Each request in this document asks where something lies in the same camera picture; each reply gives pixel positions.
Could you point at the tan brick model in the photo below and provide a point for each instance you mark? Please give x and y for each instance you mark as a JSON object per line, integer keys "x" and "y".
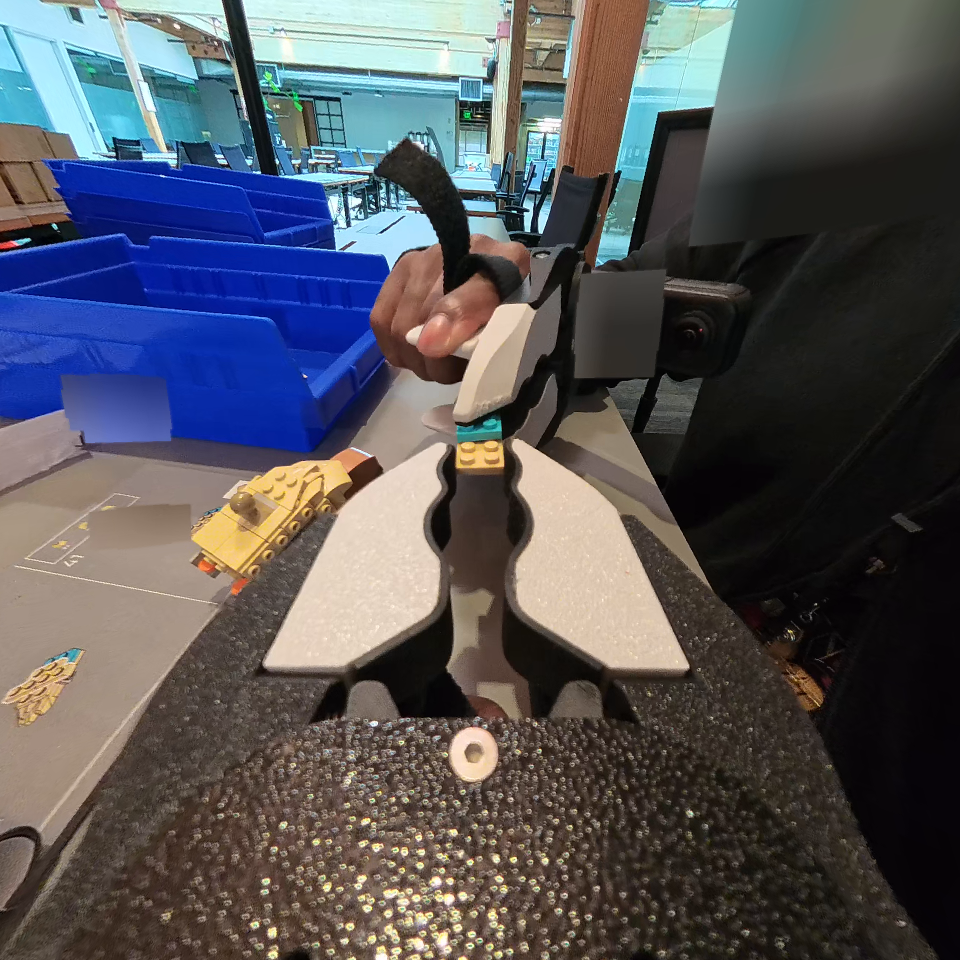
{"x": 278, "y": 518}

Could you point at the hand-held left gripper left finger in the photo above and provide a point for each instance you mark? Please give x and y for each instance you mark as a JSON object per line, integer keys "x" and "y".
{"x": 360, "y": 593}

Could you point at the grey desk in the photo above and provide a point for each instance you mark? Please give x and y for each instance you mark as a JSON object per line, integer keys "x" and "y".
{"x": 615, "y": 465}

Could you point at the small teal plate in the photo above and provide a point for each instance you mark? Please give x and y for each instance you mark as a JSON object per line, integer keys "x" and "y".
{"x": 480, "y": 428}

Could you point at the person's black jacket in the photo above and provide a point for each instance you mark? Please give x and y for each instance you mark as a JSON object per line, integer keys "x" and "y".
{"x": 810, "y": 450}

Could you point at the black pole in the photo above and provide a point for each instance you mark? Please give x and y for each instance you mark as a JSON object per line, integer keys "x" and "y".
{"x": 248, "y": 60}

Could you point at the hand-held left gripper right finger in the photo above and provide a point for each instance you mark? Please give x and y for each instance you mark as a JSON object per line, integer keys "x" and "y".
{"x": 600, "y": 593}

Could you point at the person's right hand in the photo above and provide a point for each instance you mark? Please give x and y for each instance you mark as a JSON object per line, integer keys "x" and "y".
{"x": 420, "y": 323}

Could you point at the brown cardboard box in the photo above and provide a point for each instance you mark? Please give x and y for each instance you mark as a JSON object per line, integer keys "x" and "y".
{"x": 30, "y": 165}

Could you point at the colourful printed box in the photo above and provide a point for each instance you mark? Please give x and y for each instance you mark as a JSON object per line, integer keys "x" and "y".
{"x": 788, "y": 645}

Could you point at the black framed screen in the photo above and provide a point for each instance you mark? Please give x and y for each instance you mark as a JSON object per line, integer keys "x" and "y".
{"x": 668, "y": 180}

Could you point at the wooden pillar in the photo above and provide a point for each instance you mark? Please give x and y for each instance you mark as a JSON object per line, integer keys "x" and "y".
{"x": 600, "y": 90}

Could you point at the grey instruction booklet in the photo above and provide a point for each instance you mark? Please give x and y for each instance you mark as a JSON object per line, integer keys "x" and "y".
{"x": 90, "y": 630}

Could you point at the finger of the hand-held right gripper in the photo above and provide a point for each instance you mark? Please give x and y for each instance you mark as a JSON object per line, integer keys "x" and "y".
{"x": 543, "y": 413}
{"x": 503, "y": 360}

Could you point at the blue plastic bin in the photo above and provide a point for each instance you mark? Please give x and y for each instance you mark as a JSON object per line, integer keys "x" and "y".
{"x": 195, "y": 345}
{"x": 195, "y": 203}

